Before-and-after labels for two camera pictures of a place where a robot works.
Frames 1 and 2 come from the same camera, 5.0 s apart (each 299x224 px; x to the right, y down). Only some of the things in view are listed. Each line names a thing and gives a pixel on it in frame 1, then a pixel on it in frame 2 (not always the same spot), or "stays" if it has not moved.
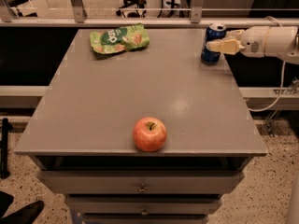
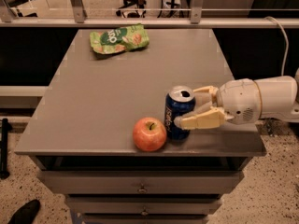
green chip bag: (120, 39) stays
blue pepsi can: (215, 31) -> (178, 101)
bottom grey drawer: (145, 217) stays
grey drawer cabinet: (80, 137) stays
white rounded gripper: (252, 42) -> (239, 101)
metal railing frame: (78, 17) stays
